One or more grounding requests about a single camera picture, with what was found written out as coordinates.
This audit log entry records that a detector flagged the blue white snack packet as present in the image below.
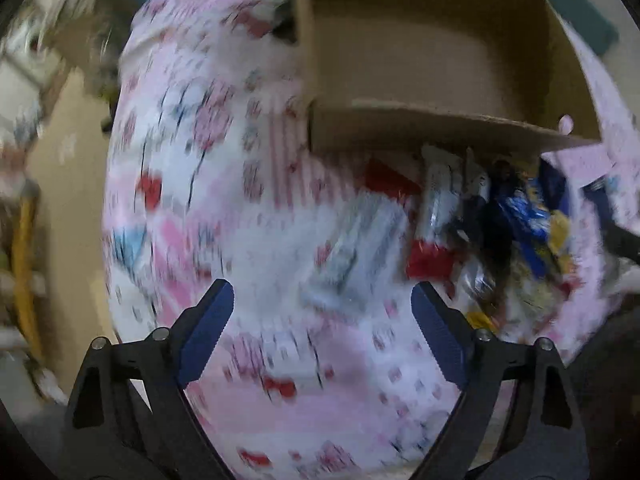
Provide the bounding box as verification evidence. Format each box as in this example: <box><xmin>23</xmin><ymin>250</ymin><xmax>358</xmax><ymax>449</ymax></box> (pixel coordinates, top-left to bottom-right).
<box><xmin>416</xmin><ymin>144</ymin><xmax>463</xmax><ymax>245</ymax></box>

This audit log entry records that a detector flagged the blue cartoon snack packet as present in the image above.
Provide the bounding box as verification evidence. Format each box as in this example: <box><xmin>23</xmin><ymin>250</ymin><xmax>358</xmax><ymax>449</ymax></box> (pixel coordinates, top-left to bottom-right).
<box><xmin>490</xmin><ymin>158</ymin><xmax>574</xmax><ymax>283</ymax></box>

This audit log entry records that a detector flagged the brown cardboard box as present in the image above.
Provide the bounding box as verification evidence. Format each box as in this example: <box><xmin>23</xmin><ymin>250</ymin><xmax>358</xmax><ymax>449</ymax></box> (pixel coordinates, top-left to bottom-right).
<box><xmin>294</xmin><ymin>0</ymin><xmax>601</xmax><ymax>156</ymax></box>

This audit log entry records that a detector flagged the pink cartoon bed sheet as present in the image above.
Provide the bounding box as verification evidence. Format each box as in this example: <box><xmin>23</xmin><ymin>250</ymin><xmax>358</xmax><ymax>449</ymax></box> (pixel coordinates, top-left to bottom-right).
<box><xmin>103</xmin><ymin>0</ymin><xmax>639</xmax><ymax>479</ymax></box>

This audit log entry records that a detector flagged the clear chocolate cake packet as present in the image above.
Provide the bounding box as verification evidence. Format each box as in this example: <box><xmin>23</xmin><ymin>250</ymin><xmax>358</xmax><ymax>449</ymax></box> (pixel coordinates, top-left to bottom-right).
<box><xmin>450</xmin><ymin>195</ymin><xmax>513</xmax><ymax>318</ymax></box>

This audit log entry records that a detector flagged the red silver snack bar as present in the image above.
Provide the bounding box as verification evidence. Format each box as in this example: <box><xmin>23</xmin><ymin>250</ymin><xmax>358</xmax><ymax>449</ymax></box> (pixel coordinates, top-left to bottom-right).
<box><xmin>363</xmin><ymin>158</ymin><xmax>422</xmax><ymax>202</ymax></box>

